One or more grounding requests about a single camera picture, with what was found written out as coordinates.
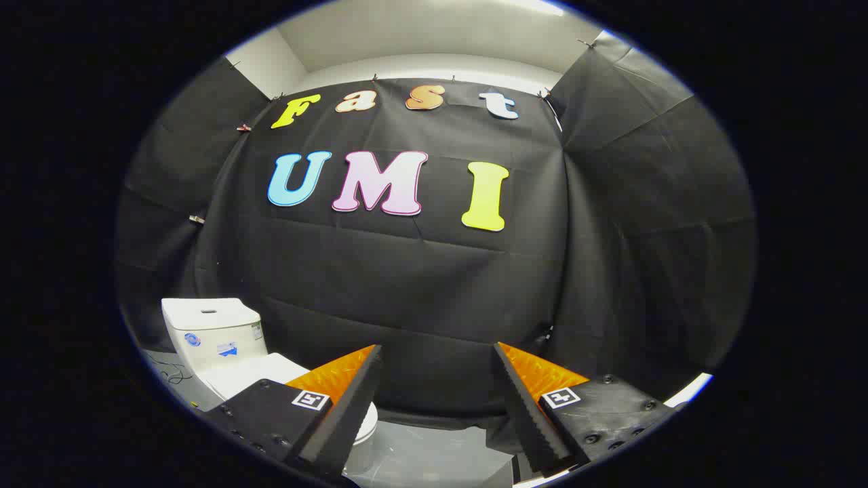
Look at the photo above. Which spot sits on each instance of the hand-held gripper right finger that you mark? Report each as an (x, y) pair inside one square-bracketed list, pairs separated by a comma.
[(525, 407)]

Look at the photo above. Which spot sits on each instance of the black backdrop cloth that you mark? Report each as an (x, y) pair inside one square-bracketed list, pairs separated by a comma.
[(420, 285)]

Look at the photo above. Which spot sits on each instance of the white toilet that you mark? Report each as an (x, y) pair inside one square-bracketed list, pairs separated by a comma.
[(217, 325)]

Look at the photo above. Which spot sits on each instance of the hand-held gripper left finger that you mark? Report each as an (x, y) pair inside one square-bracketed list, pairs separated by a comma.
[(352, 407)]

